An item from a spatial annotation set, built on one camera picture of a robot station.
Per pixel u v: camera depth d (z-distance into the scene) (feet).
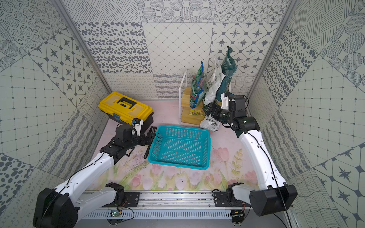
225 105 2.13
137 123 2.38
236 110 1.73
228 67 2.31
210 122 3.22
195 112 3.42
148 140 2.44
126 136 2.05
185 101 2.92
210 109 2.09
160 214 2.30
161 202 2.40
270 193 1.20
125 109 3.02
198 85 2.39
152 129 3.30
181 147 3.12
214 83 2.71
